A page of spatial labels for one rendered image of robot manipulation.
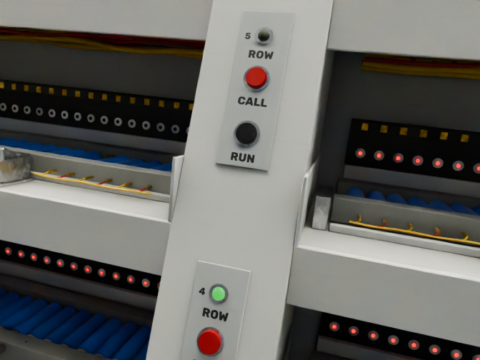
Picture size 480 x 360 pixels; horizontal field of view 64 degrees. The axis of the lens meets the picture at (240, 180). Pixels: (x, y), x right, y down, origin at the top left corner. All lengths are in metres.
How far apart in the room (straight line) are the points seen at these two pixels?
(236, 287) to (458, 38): 0.24
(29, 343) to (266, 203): 0.29
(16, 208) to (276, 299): 0.23
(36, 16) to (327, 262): 0.34
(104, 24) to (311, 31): 0.18
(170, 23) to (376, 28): 0.17
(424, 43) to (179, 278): 0.25
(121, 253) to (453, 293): 0.24
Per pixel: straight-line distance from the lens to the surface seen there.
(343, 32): 0.32
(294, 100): 0.29
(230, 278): 0.29
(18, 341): 0.48
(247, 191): 0.28
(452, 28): 0.33
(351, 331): 0.47
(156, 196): 0.36
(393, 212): 0.35
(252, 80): 0.30
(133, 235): 0.32
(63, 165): 0.41
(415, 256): 0.31
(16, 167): 0.41
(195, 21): 0.35
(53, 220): 0.36
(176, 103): 0.50
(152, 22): 0.36
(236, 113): 0.30
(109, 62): 0.61
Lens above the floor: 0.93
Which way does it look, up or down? 5 degrees up
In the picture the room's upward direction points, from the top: 10 degrees clockwise
